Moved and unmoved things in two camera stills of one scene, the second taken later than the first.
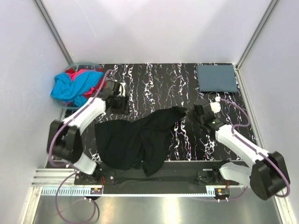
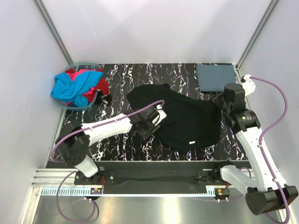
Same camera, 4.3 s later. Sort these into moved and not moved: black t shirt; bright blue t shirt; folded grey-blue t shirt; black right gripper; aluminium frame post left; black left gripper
Moved: black left gripper; black t shirt; black right gripper
Not moved: folded grey-blue t shirt; aluminium frame post left; bright blue t shirt
